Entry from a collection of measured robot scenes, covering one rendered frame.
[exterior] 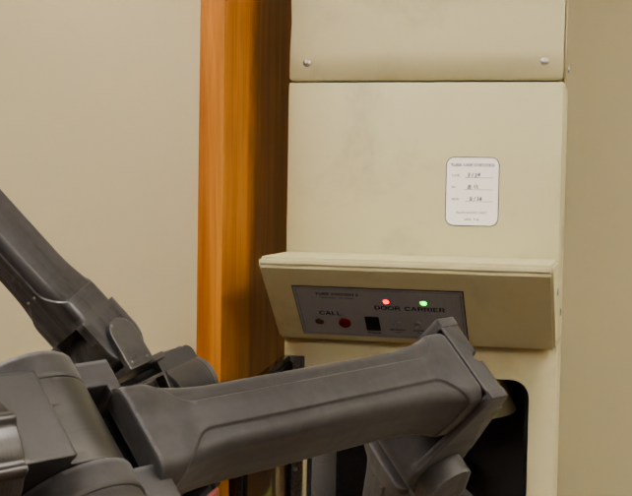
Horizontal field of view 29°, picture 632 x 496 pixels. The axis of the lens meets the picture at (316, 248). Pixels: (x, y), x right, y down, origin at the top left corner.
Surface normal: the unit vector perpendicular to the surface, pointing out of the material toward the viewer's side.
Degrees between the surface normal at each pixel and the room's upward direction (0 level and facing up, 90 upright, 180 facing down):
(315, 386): 46
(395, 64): 90
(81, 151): 90
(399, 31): 90
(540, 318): 135
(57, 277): 53
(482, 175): 90
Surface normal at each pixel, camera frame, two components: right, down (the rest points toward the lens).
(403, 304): -0.18, 0.74
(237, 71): 0.97, 0.03
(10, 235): 0.62, -0.46
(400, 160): -0.24, 0.04
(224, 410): 0.53, -0.66
